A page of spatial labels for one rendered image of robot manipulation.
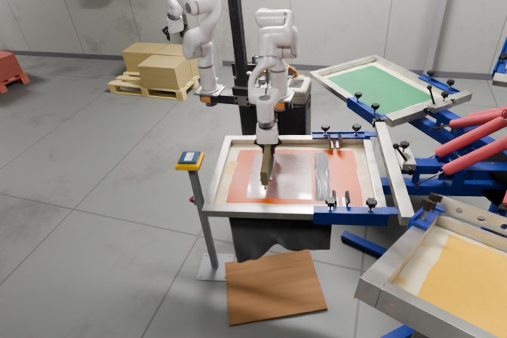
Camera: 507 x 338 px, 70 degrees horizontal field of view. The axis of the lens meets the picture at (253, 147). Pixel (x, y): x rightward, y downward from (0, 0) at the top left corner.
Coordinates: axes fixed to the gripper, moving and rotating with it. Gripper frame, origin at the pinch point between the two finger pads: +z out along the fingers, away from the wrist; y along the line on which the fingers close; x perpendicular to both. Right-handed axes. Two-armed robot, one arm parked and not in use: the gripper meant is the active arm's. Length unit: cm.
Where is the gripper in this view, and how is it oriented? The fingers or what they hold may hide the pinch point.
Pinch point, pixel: (268, 151)
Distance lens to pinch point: 170.9
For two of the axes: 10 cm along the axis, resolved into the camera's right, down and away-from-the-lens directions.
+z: 0.9, 8.0, 5.9
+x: -1.2, 6.0, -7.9
